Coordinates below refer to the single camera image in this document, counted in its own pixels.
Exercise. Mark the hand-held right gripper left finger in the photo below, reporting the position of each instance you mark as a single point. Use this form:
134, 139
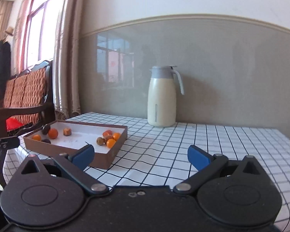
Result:
83, 157

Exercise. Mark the brown cardboard box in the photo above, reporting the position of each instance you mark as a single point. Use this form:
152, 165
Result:
77, 135

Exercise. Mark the window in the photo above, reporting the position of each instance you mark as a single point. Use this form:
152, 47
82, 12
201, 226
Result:
38, 41

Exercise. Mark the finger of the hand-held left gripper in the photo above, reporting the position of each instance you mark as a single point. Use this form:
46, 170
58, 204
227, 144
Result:
11, 143

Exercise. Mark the wooden sofa patterned cushions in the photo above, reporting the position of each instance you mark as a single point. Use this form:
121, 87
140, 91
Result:
26, 89

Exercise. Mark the small brown kiwi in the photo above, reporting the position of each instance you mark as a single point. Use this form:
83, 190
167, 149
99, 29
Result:
100, 140

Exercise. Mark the straw hat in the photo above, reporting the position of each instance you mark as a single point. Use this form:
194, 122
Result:
9, 31

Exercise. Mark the dark hanging coat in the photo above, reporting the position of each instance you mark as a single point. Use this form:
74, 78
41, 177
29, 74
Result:
0, 62

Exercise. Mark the dark purple mangosteen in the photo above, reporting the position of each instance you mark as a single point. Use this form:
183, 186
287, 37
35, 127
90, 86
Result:
46, 141
46, 129

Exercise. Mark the red cloth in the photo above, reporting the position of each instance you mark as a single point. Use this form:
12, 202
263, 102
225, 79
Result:
13, 123

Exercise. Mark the orange carrot chunk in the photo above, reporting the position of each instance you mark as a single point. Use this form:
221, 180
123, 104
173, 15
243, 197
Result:
108, 132

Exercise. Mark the tan pleated curtain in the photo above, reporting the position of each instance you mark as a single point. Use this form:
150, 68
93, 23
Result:
0, 19

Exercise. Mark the large tangerine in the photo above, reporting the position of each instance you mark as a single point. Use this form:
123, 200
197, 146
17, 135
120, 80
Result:
53, 133

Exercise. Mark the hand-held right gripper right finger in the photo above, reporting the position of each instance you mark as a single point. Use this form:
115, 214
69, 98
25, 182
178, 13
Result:
199, 157

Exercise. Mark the beige curtain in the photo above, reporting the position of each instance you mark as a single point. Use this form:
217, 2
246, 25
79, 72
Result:
67, 53

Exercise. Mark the cream thermos jug grey lid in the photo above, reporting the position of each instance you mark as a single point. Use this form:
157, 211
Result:
160, 101

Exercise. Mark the white black checked tablecloth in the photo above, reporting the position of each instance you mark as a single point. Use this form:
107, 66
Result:
207, 145

